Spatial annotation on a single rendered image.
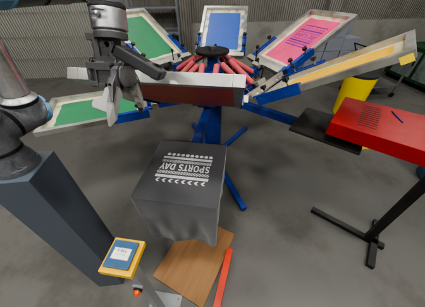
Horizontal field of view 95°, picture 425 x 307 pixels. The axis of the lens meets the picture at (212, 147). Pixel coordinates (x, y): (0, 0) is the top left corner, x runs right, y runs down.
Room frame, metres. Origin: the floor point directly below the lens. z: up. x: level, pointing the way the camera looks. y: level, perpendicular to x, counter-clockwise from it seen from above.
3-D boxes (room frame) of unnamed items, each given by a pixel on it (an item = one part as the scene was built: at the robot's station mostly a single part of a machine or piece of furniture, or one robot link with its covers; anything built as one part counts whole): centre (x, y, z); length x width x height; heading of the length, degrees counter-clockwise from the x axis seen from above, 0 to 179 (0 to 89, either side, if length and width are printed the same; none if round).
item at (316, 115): (1.49, -0.53, 0.91); 1.34 x 0.41 x 0.08; 52
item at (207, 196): (0.80, 0.16, 0.95); 0.48 x 0.44 x 0.01; 172
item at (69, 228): (0.57, 0.79, 0.60); 0.18 x 0.18 x 1.20; 5
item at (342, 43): (4.96, -2.59, 0.58); 1.12 x 0.75 x 1.15; 95
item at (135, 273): (0.32, 0.35, 0.48); 0.22 x 0.22 x 0.96; 82
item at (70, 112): (1.57, 0.84, 1.05); 1.08 x 0.61 x 0.23; 112
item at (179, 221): (0.57, 0.20, 0.74); 0.45 x 0.03 x 0.43; 82
